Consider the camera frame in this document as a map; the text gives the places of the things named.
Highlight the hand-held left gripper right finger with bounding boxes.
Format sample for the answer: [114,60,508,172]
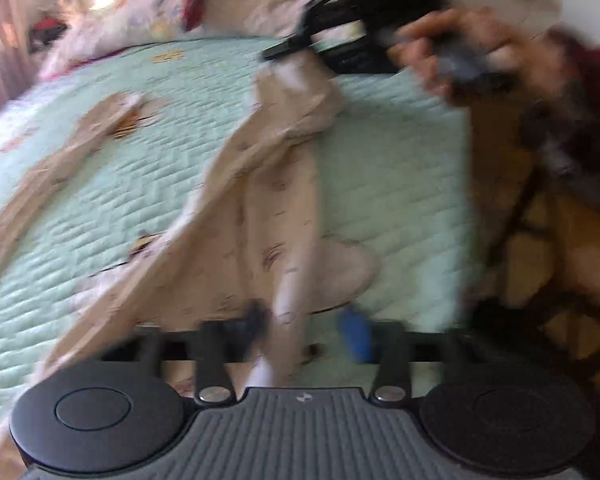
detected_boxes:
[337,305,482,406]

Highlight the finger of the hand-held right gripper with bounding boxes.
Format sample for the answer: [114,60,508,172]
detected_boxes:
[261,33,314,62]

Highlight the person's right hand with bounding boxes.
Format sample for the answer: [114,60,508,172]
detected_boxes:
[387,6,577,109]

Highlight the floral pillow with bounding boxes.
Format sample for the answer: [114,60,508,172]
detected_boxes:
[37,0,306,81]

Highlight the green quilted bee bedspread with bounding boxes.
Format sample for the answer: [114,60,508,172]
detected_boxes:
[0,35,481,461]

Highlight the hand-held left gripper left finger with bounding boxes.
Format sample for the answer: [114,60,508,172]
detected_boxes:
[100,300,272,406]

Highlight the cream printed pants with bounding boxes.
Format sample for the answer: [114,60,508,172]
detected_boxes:
[0,50,381,401]

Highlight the pink curtain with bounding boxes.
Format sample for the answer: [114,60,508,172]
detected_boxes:
[0,0,37,106]

